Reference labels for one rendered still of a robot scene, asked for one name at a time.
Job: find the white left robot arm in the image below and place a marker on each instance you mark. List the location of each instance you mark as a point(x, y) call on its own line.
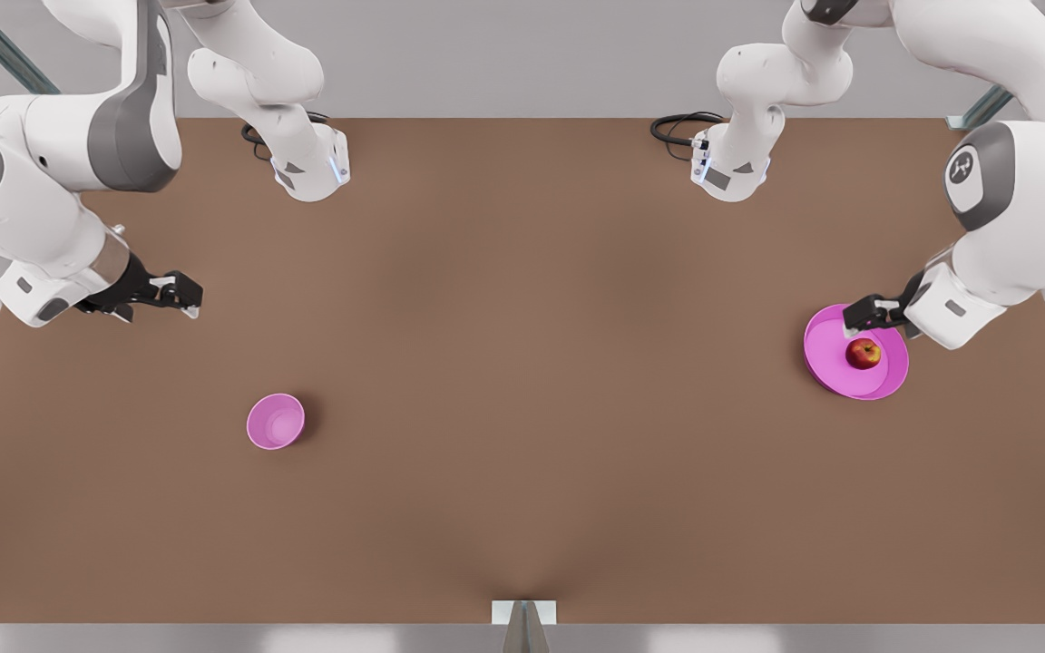
point(1021, 227)

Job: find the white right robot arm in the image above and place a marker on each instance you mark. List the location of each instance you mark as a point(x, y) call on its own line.
point(51, 136)

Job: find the red apple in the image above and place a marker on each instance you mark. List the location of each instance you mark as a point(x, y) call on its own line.
point(864, 354)

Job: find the pink plate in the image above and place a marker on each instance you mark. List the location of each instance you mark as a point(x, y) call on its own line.
point(835, 376)

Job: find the pink bowl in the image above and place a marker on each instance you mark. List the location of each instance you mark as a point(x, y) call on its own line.
point(275, 423)

